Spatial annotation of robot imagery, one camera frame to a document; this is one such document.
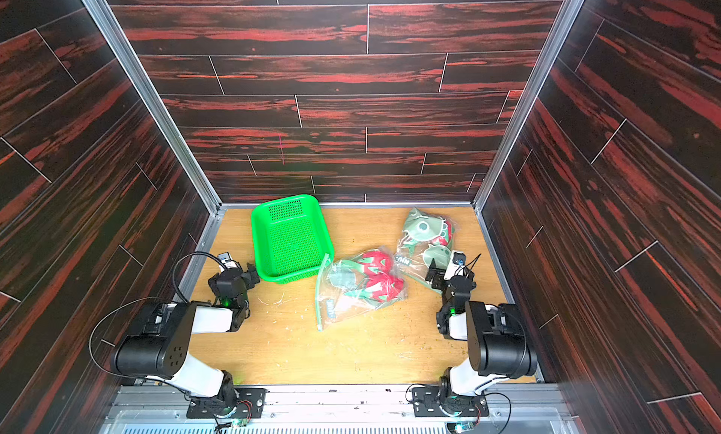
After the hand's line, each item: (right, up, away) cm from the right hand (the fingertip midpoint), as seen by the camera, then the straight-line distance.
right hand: (455, 263), depth 91 cm
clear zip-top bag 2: (-13, -2, +8) cm, 15 cm away
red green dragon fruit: (-25, -6, -5) cm, 26 cm away
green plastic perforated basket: (-58, +8, +17) cm, 61 cm away
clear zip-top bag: (-35, -9, +4) cm, 36 cm away
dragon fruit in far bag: (-5, +9, +7) cm, 13 cm away
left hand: (-73, -2, +2) cm, 73 cm away
